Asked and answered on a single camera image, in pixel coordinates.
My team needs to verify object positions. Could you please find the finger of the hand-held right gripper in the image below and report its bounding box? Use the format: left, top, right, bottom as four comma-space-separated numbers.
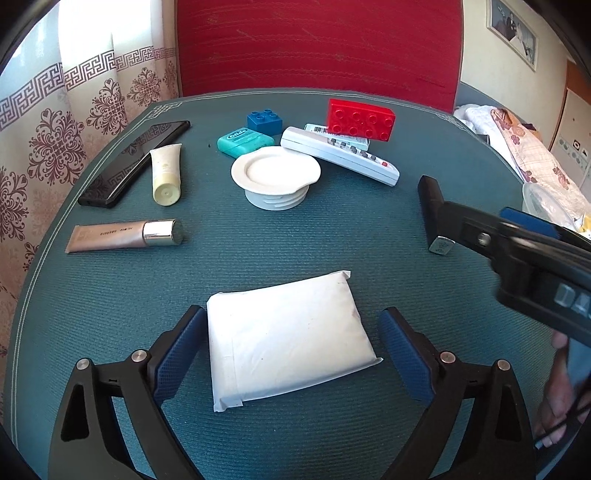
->
441, 202, 527, 266
501, 208, 591, 254

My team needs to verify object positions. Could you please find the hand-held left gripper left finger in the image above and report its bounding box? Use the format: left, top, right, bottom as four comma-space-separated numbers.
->
47, 305, 208, 480

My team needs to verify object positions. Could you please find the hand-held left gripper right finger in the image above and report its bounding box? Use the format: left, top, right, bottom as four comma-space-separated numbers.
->
378, 306, 536, 480

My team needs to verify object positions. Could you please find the clear plastic bowl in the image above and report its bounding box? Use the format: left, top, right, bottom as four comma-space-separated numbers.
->
522, 182, 591, 227

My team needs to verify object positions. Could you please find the white soft packet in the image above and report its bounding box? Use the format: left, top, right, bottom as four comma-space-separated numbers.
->
206, 270, 384, 413

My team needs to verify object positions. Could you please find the pink tube with silver cap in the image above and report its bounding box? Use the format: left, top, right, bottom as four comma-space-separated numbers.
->
65, 220, 184, 255

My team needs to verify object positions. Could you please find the cream cosmetic tube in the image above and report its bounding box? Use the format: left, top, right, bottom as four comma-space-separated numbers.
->
149, 143, 183, 206

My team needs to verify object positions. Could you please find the white round jar lid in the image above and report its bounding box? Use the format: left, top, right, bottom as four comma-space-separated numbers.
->
231, 146, 322, 211

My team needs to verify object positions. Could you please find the teal dental floss box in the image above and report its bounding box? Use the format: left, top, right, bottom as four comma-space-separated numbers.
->
217, 126, 274, 159

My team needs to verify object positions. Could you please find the blue toy brick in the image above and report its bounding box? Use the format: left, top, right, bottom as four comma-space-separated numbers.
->
247, 110, 284, 136

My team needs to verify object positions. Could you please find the teal cloth desktop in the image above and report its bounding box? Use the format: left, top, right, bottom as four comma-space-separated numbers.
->
7, 88, 591, 480

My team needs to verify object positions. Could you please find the person's right hand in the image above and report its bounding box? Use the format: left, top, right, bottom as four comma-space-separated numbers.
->
536, 330, 580, 450

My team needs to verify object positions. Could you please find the floral blanket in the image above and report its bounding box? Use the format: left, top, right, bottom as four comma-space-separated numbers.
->
455, 105, 591, 217

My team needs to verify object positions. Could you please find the wooden wardrobe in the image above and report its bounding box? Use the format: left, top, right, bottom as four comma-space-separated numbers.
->
549, 60, 591, 195

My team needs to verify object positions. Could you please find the blue grey headboard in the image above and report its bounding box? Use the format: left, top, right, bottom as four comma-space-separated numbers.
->
459, 80, 491, 121

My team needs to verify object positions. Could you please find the red toy brick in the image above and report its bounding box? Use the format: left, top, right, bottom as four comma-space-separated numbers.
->
327, 98, 396, 143

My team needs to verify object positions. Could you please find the white remote control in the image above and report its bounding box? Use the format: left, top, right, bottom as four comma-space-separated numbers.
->
281, 126, 400, 187

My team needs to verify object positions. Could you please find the black smartphone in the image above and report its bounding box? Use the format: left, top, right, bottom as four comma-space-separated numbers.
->
78, 120, 191, 209

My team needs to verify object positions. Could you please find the pale green small box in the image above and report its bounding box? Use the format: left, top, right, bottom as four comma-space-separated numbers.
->
304, 123, 371, 149

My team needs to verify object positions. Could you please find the red mattress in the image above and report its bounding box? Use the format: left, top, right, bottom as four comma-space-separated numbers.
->
174, 0, 464, 114

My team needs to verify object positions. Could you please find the patterned white curtain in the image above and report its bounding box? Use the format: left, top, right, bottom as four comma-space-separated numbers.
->
0, 0, 182, 416

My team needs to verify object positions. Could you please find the black cable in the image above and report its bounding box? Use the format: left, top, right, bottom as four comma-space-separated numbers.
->
533, 405, 589, 449

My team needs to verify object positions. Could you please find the framed wall picture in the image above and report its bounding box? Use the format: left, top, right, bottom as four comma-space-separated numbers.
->
487, 0, 539, 71

